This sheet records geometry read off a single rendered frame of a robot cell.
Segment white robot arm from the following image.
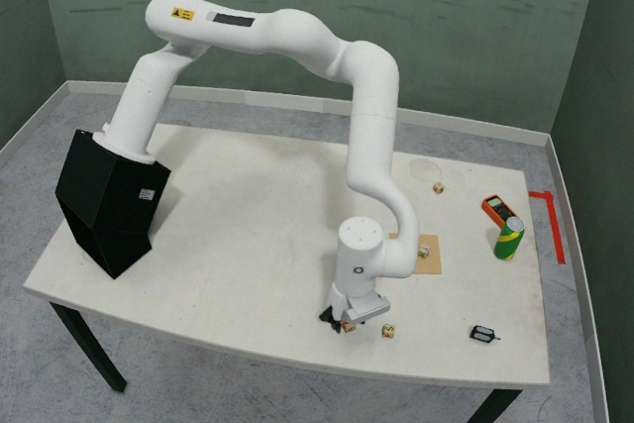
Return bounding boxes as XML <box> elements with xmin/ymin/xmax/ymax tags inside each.
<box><xmin>92</xmin><ymin>0</ymin><xmax>419</xmax><ymax>326</ymax></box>

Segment orange multimeter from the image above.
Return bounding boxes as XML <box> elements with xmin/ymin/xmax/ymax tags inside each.
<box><xmin>481</xmin><ymin>194</ymin><xmax>519</xmax><ymax>229</ymax></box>

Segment green and yellow drink can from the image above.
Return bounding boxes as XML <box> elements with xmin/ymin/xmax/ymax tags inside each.
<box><xmin>494</xmin><ymin>217</ymin><xmax>525</xmax><ymax>260</ymax></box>

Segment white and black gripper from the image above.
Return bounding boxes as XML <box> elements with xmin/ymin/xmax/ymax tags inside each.
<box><xmin>319</xmin><ymin>281</ymin><xmax>353</xmax><ymax>334</ymax></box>

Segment tan square mat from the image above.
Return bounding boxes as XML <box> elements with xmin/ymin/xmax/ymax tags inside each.
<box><xmin>389</xmin><ymin>233</ymin><xmax>442</xmax><ymax>274</ymax></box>

